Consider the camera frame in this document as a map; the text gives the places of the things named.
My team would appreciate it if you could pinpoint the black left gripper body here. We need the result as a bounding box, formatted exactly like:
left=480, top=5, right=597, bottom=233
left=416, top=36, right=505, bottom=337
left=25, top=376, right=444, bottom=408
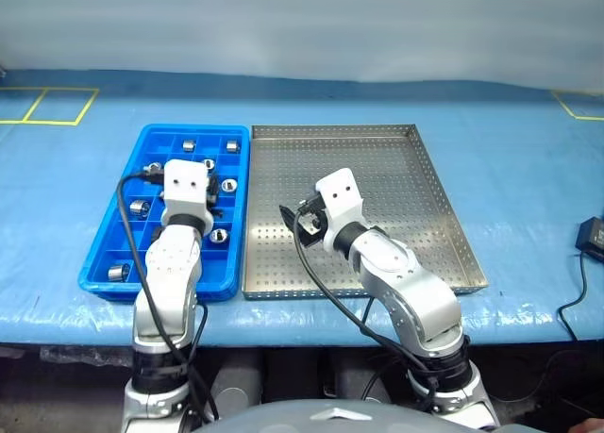
left=206, top=171, right=221, bottom=208

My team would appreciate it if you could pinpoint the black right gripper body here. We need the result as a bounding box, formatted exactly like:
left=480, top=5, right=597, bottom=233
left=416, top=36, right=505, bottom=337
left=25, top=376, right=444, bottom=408
left=296, top=192, right=330, bottom=237

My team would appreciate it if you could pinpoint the perforated steel tray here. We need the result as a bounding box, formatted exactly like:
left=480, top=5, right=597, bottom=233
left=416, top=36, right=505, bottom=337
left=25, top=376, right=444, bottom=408
left=241, top=124, right=489, bottom=301

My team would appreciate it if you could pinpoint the blue plastic compartment tray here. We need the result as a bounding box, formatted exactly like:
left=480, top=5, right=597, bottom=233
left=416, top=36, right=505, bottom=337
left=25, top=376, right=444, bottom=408
left=77, top=124, right=251, bottom=302

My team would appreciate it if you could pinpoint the dark grey rounded housing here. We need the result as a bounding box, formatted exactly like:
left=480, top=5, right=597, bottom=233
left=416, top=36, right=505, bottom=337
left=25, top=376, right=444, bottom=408
left=210, top=352, right=263, bottom=410

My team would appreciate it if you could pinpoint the blue plastic table cover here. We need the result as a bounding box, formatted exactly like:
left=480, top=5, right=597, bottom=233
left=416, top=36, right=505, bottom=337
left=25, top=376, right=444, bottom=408
left=0, top=68, right=604, bottom=349

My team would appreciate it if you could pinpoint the grey robot torso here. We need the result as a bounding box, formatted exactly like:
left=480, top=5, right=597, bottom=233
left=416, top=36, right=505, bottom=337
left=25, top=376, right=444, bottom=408
left=191, top=398, right=478, bottom=433

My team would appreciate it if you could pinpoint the black power adapter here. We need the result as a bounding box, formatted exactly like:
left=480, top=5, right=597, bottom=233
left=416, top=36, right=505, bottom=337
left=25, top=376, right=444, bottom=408
left=574, top=216, right=604, bottom=264

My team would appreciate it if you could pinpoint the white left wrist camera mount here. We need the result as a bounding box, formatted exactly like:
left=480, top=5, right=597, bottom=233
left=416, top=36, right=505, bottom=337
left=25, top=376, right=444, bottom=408
left=159, top=158, right=214, bottom=226

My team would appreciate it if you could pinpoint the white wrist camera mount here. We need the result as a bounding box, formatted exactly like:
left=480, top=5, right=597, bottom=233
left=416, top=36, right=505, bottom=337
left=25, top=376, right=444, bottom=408
left=314, top=167, right=365, bottom=254
left=159, top=158, right=214, bottom=226

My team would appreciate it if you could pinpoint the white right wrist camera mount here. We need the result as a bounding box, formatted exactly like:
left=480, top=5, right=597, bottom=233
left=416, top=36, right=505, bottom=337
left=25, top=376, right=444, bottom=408
left=314, top=167, right=365, bottom=254

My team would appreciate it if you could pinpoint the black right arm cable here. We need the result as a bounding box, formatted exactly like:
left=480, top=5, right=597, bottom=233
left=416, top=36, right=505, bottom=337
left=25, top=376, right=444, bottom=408
left=293, top=199, right=440, bottom=413

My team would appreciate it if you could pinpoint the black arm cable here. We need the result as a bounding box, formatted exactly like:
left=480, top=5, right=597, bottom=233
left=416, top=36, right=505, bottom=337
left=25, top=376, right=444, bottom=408
left=116, top=171, right=221, bottom=425
left=293, top=199, right=440, bottom=413

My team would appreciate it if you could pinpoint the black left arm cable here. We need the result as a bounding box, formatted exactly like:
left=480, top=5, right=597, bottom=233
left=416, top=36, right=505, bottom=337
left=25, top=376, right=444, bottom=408
left=116, top=171, right=221, bottom=425

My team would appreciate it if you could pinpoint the black adapter cable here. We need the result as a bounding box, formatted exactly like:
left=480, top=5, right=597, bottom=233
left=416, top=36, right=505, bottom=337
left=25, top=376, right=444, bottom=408
left=557, top=252, right=589, bottom=342

